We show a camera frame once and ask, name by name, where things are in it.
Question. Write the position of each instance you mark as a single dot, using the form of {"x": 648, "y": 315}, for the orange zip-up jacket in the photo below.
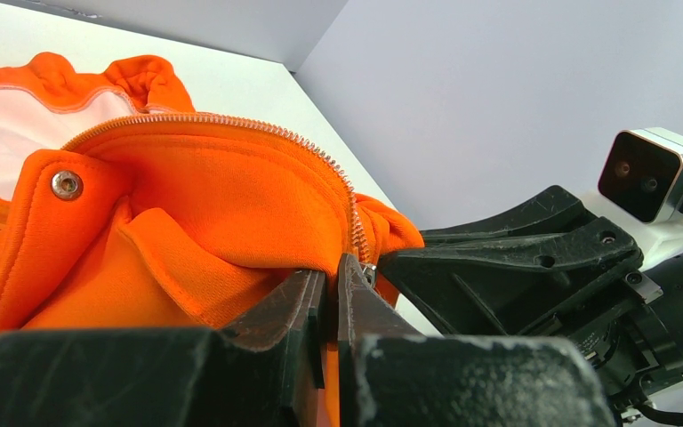
{"x": 121, "y": 205}

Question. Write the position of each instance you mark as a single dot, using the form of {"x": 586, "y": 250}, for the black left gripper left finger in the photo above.
{"x": 265, "y": 368}

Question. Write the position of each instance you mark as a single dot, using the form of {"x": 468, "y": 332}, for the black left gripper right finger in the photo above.
{"x": 392, "y": 375}

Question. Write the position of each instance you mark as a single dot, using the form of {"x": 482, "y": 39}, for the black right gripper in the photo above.
{"x": 631, "y": 333}

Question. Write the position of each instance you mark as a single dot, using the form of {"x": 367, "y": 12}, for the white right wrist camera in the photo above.
{"x": 643, "y": 174}

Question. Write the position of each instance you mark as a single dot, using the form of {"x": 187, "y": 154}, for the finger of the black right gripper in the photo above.
{"x": 553, "y": 210}

